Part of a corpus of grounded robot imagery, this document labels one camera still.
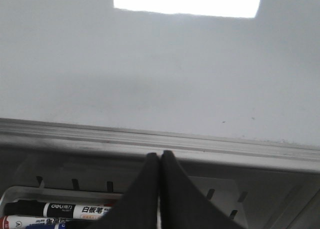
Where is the white marker tray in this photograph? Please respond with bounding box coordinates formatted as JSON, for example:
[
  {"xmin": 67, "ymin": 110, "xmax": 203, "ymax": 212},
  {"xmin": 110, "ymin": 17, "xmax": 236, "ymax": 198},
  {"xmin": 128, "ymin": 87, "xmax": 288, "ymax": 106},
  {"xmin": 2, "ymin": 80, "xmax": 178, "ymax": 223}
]
[{"xmin": 0, "ymin": 176, "xmax": 248, "ymax": 229}]

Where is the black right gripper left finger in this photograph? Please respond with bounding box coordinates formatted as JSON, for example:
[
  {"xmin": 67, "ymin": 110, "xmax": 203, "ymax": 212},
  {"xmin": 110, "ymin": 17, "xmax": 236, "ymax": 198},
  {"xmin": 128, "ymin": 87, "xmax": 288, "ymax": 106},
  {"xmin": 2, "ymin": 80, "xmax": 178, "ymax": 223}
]
[{"xmin": 88, "ymin": 153, "xmax": 160, "ymax": 229}]

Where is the white whiteboard with aluminium frame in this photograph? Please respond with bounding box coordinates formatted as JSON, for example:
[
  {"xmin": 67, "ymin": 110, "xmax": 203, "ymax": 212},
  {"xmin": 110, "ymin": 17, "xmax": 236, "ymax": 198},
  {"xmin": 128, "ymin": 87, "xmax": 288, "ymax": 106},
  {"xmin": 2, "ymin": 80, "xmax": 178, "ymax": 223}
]
[{"xmin": 0, "ymin": 0, "xmax": 320, "ymax": 170}]

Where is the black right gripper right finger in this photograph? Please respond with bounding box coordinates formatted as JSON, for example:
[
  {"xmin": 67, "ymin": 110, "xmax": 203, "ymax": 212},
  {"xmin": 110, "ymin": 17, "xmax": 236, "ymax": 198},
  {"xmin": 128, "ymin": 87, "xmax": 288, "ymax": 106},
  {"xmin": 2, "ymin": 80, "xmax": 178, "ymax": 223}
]
[{"xmin": 159, "ymin": 150, "xmax": 242, "ymax": 229}]

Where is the black deli whiteboard marker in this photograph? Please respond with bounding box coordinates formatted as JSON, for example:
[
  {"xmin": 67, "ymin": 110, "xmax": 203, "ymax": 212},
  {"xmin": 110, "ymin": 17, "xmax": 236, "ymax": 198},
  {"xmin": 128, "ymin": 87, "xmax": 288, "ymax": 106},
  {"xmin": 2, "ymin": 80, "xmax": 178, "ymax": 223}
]
[{"xmin": 3, "ymin": 200, "xmax": 113, "ymax": 220}]

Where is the blue whiteboard marker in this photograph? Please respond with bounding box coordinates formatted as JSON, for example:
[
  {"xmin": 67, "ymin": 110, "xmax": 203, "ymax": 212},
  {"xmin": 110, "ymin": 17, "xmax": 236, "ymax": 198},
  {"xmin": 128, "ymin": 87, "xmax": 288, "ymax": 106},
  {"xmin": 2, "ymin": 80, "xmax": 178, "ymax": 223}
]
[{"xmin": 25, "ymin": 221, "xmax": 73, "ymax": 229}]

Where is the red whiteboard marker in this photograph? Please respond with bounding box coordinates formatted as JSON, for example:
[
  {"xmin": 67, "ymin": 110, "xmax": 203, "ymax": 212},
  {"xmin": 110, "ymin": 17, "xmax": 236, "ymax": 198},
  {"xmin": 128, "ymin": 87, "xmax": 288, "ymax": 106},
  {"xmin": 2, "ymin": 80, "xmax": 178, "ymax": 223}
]
[{"xmin": 0, "ymin": 215, "xmax": 72, "ymax": 229}]

